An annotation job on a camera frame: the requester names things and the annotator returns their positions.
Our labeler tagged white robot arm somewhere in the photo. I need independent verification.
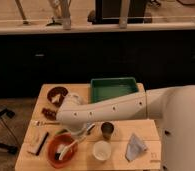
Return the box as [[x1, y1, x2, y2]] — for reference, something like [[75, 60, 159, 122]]
[[56, 85, 195, 171]]

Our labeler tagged white dish brush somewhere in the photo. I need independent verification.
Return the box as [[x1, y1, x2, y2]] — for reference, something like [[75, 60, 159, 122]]
[[55, 124, 95, 161]]

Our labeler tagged grey blue cloth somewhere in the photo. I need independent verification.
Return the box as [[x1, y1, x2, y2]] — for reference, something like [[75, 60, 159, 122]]
[[125, 134, 148, 162]]

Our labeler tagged silver fork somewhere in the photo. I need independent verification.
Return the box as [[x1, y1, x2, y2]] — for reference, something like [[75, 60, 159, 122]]
[[32, 120, 60, 126]]

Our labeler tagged white cup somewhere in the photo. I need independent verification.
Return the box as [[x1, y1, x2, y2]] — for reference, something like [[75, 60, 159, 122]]
[[92, 141, 112, 161]]

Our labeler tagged brown chocolate bar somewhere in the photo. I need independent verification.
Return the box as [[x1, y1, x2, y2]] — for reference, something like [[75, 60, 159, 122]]
[[42, 108, 56, 121]]

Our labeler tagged dark brown bowl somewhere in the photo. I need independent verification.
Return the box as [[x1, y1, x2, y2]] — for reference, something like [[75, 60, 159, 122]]
[[47, 87, 68, 107]]

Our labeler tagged green plastic tray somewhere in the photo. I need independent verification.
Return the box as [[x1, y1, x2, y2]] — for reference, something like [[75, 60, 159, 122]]
[[90, 77, 139, 103]]

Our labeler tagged red bowl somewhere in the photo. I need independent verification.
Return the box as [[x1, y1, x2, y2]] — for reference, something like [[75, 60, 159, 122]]
[[47, 134, 78, 169]]

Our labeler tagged dark metal cup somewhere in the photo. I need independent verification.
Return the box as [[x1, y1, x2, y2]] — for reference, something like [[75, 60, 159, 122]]
[[101, 122, 114, 140]]

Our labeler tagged black tripod stand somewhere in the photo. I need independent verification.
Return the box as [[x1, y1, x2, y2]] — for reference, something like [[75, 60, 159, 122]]
[[0, 108, 19, 155]]

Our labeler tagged wooden table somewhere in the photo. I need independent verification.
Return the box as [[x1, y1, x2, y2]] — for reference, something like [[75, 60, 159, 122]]
[[15, 84, 161, 171]]

